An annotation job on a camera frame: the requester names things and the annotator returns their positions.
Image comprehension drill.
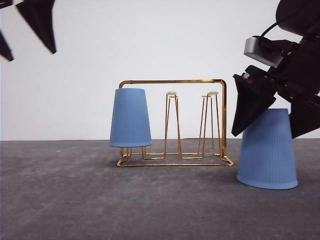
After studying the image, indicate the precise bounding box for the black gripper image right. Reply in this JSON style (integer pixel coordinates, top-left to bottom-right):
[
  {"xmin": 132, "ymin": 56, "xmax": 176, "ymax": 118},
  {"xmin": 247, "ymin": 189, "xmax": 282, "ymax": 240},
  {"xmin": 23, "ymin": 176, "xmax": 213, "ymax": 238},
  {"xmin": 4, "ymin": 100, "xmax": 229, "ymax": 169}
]
[{"xmin": 231, "ymin": 0, "xmax": 320, "ymax": 139}]

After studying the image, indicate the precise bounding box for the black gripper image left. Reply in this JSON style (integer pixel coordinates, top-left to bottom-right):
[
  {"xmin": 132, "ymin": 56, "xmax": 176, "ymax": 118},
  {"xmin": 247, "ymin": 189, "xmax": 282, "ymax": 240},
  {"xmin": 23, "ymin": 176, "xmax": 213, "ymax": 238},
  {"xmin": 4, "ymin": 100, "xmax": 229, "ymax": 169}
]
[{"xmin": 0, "ymin": 0, "xmax": 57, "ymax": 62}]

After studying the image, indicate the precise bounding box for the blue plastic cup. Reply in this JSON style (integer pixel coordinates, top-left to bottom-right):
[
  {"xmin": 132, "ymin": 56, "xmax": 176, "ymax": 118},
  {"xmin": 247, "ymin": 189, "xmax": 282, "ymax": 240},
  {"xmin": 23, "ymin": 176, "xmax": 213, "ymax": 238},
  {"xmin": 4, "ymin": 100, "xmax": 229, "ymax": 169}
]
[
  {"xmin": 109, "ymin": 88, "xmax": 152, "ymax": 147},
  {"xmin": 237, "ymin": 108, "xmax": 299, "ymax": 190}
]

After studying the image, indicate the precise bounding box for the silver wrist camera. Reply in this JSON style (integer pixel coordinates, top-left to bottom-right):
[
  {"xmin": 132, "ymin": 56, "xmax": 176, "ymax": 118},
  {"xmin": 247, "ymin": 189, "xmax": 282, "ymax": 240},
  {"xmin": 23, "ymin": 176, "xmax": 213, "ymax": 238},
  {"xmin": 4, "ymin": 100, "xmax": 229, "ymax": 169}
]
[{"xmin": 244, "ymin": 35, "xmax": 295, "ymax": 67}]

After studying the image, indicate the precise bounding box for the gold wire cup rack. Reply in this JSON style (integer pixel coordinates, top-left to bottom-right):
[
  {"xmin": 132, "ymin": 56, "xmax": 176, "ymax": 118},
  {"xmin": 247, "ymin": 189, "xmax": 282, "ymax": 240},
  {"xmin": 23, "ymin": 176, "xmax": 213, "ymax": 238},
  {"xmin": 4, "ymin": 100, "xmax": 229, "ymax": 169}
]
[{"xmin": 117, "ymin": 79, "xmax": 234, "ymax": 167}]

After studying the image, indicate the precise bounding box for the black camera cable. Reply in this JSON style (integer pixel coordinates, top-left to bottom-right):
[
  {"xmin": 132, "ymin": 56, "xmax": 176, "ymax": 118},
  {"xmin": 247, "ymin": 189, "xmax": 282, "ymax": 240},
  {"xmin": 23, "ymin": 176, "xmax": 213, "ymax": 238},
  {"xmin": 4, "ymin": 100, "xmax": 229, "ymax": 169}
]
[{"xmin": 261, "ymin": 22, "xmax": 278, "ymax": 37}]

